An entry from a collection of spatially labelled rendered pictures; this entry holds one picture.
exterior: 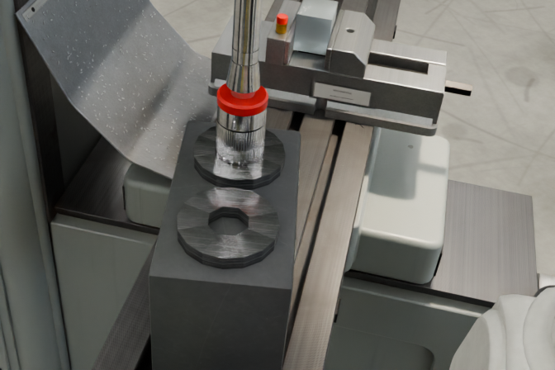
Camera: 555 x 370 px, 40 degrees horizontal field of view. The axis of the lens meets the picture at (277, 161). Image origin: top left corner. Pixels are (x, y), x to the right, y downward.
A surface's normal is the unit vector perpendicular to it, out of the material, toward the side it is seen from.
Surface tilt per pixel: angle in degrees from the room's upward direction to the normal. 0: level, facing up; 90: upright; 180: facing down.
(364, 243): 90
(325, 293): 0
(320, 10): 0
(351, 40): 0
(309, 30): 90
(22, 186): 89
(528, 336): 45
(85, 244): 90
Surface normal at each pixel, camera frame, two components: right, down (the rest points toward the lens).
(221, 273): 0.08, -0.77
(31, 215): 0.78, 0.43
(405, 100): -0.21, 0.61
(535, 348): -0.66, -0.43
